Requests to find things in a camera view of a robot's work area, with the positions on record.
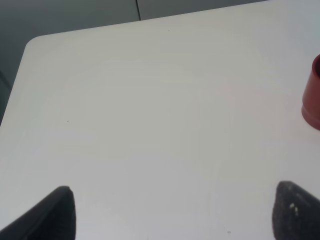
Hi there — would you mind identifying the red plastic cup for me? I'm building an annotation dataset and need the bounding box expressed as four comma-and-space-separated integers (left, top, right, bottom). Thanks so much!
301, 55, 320, 130

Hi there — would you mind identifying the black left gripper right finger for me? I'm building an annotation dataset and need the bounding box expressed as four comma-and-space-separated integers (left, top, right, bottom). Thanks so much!
272, 181, 320, 240

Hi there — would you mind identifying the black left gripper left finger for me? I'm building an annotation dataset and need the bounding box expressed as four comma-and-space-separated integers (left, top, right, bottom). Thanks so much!
0, 186, 76, 240

